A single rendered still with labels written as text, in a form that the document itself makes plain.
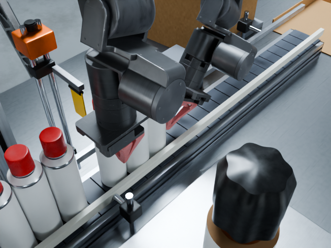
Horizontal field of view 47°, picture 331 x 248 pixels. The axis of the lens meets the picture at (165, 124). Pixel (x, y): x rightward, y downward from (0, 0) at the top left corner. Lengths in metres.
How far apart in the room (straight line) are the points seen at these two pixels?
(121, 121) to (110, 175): 0.22
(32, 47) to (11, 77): 2.04
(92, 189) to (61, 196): 0.12
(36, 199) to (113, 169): 0.16
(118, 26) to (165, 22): 0.68
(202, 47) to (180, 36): 0.37
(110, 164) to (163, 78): 0.30
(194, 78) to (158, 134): 0.13
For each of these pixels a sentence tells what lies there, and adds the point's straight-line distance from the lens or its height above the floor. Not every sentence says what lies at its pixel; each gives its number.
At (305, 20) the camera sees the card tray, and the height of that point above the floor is 0.83.
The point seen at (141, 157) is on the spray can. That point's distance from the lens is 0.71.
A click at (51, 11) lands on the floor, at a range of 3.25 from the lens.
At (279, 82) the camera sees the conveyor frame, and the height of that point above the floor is 0.86.
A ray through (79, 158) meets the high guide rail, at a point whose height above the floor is 0.96.
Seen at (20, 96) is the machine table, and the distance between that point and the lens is 1.06.
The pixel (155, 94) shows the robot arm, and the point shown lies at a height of 1.21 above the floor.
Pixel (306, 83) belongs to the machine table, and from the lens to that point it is 1.10.
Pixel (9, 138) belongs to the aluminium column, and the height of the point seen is 1.00.
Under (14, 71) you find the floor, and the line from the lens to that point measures 2.64.
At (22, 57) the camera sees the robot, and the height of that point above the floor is 0.52.
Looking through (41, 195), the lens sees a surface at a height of 1.01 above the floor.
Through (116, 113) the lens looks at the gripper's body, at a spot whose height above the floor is 1.14.
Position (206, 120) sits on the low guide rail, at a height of 0.91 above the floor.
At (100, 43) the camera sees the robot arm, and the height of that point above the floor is 1.25.
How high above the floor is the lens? 1.48
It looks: 45 degrees down
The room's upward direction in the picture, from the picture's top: straight up
